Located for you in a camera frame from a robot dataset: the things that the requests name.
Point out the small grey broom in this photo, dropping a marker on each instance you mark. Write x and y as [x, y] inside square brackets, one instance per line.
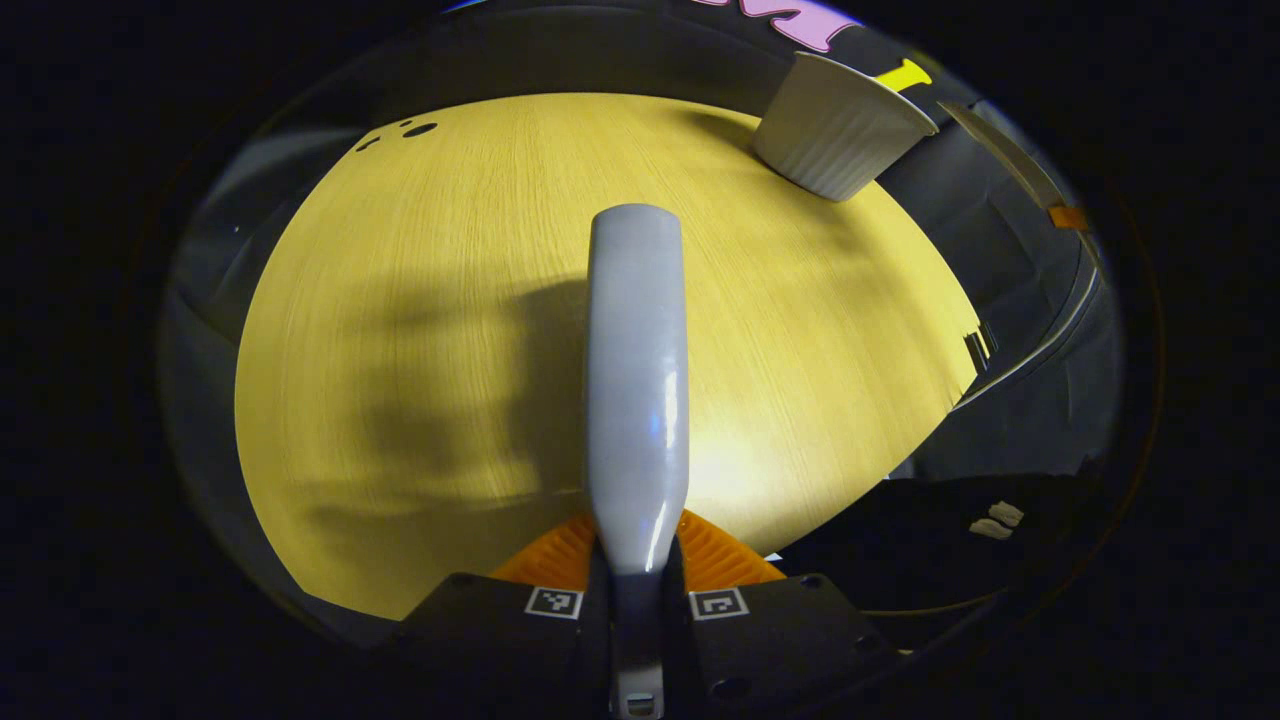
[635, 380]

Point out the white ribbed garbage bin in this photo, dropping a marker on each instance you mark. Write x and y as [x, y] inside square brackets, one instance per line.
[830, 140]

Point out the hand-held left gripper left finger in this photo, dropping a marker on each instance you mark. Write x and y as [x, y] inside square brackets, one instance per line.
[480, 625]

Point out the yellow wooden desktop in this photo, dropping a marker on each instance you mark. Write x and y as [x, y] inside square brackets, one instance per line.
[420, 250]

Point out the small white object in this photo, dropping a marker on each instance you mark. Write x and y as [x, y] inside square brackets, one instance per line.
[1006, 513]
[990, 529]

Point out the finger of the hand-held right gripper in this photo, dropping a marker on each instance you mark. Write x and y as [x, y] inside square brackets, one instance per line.
[1068, 217]

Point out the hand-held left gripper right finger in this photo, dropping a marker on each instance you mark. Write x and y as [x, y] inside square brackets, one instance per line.
[790, 630]

